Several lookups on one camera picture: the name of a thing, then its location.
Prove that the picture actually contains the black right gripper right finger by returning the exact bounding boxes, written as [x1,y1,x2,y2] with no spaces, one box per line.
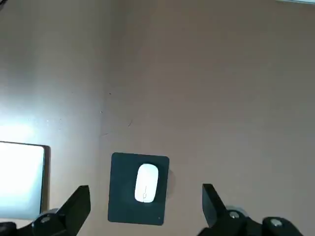
[196,183,304,236]

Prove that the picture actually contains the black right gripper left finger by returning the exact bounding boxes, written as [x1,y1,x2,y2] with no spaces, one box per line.
[0,185,92,236]

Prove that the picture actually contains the white mouse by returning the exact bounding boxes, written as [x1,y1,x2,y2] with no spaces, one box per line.
[134,163,159,204]

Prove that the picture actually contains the black mouse pad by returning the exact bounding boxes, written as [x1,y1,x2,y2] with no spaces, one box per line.
[107,152,170,226]

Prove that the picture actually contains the grey laptop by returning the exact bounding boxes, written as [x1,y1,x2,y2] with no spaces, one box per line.
[0,141,51,221]

